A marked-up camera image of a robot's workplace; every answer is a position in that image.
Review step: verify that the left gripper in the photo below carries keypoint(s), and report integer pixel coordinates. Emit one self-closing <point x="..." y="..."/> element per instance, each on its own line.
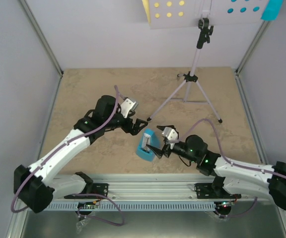
<point x="133" y="131"/>

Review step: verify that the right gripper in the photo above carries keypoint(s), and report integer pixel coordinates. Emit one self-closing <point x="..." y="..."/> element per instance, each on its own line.
<point x="160" y="152"/>

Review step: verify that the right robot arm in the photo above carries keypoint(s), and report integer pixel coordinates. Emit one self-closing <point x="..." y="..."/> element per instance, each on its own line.
<point x="230" y="176"/>

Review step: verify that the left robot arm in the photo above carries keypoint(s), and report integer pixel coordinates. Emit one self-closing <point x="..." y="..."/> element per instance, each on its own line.
<point x="35" y="185"/>

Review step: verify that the white tripod music stand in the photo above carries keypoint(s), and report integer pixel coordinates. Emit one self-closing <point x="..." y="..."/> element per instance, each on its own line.
<point x="206" y="30"/>

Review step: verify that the white sheet yellow dots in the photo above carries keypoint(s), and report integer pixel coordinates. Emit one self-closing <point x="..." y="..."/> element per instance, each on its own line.
<point x="168" y="14"/>

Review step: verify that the white sheet blue dots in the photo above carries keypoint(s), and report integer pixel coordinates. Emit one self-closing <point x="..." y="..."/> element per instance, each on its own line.
<point x="228" y="12"/>

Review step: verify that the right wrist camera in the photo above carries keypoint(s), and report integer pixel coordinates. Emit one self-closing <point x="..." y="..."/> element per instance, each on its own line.
<point x="171" y="135"/>

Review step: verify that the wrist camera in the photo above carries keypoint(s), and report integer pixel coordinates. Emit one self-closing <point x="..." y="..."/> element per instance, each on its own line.
<point x="171" y="135"/>
<point x="128" y="105"/>

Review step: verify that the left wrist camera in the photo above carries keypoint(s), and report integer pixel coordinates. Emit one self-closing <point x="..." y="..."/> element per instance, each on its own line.
<point x="128" y="105"/>

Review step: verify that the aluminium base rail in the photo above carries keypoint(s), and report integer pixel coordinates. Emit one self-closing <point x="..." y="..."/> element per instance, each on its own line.
<point x="133" y="187"/>

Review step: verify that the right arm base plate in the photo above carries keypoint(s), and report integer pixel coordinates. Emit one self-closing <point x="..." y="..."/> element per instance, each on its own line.
<point x="207" y="191"/>

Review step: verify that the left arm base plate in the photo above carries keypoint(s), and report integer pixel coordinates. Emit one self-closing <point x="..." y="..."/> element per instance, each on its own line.
<point x="91" y="191"/>

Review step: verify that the grey cable duct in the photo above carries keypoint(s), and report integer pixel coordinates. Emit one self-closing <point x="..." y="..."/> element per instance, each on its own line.
<point x="132" y="206"/>

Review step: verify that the right aluminium frame post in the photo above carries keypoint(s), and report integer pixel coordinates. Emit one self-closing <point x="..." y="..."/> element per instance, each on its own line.
<point x="257" y="38"/>

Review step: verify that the aluminium frame post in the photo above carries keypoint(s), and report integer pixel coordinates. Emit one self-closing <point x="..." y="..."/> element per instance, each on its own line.
<point x="257" y="38"/>
<point x="36" y="27"/>

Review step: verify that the left aluminium frame post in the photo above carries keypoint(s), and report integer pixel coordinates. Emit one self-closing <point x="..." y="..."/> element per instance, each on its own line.
<point x="36" y="27"/>

